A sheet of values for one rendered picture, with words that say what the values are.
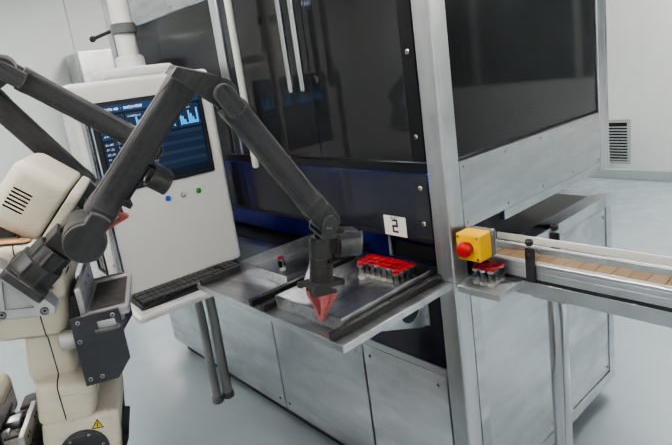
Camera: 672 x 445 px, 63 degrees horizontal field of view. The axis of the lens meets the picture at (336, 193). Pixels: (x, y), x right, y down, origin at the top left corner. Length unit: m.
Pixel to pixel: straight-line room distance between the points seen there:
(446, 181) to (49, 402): 1.05
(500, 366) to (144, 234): 1.27
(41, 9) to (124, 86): 4.77
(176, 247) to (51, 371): 0.82
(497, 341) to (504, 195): 0.44
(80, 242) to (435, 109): 0.86
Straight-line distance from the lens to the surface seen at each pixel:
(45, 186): 1.27
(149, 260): 2.08
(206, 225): 2.14
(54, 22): 6.75
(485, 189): 1.58
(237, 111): 1.09
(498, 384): 1.82
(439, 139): 1.41
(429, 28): 1.39
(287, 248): 1.92
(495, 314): 1.72
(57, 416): 1.43
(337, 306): 1.45
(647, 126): 6.10
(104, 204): 1.12
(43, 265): 1.15
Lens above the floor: 1.48
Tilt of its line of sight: 13 degrees down
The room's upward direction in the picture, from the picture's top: 8 degrees counter-clockwise
